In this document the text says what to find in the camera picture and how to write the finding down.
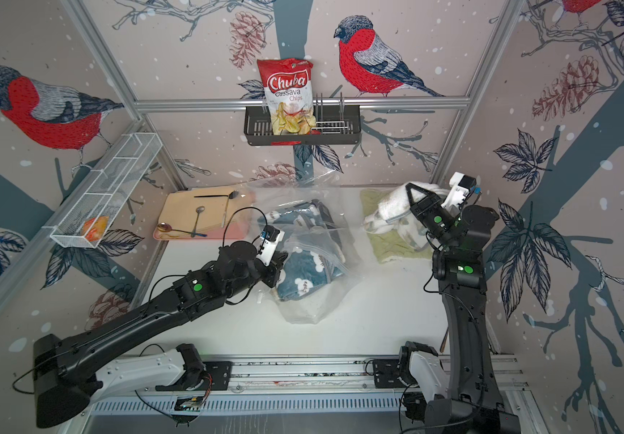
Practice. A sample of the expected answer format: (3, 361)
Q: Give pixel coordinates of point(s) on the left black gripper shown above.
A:
(275, 266)

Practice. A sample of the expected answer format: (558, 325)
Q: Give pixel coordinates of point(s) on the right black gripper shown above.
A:
(424, 209)

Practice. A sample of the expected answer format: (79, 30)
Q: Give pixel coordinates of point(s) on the white patterned blanket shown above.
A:
(392, 215)

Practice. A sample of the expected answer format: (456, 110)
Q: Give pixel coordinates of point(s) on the teal bear print blanket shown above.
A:
(315, 250)

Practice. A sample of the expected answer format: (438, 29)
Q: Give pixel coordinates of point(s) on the clear plastic vacuum bag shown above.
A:
(281, 190)

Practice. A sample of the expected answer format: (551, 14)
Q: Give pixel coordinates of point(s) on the green fleece blanket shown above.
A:
(401, 239)

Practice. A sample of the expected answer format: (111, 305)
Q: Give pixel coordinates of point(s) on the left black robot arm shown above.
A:
(70, 373)

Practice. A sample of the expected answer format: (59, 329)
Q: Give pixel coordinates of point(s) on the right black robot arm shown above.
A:
(473, 402)

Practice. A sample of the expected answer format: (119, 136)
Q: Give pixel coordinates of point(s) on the red Chuba chips bag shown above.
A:
(288, 93)

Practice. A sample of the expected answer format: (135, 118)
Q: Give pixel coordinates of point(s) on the pink tray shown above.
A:
(203, 233)

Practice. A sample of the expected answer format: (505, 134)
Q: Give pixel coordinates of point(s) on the black spoon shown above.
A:
(221, 195)

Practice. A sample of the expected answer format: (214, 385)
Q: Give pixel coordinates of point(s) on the small silver spoon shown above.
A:
(195, 233)

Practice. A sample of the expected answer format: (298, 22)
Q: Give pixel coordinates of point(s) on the beige wooden cutting board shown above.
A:
(181, 209)

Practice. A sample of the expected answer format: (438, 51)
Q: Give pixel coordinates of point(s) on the left circuit board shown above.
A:
(190, 404)

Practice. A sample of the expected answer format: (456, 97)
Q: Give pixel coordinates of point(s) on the orange item in basket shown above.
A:
(94, 229)

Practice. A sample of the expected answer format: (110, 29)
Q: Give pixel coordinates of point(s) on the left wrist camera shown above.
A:
(270, 238)

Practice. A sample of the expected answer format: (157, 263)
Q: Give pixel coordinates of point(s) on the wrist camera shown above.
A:
(270, 238)
(461, 188)

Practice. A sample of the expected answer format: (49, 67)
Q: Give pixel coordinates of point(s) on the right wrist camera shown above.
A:
(461, 188)

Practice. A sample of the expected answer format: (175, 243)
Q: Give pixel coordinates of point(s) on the silver white-handled spoon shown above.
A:
(226, 209)

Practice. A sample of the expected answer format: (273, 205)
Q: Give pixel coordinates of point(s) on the dark grey wall rack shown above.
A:
(322, 124)

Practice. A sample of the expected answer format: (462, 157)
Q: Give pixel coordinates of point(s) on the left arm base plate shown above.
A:
(214, 377)

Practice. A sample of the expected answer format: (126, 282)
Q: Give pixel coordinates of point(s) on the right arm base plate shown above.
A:
(391, 373)

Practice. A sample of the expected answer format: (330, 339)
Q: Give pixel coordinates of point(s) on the white wire basket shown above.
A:
(109, 189)

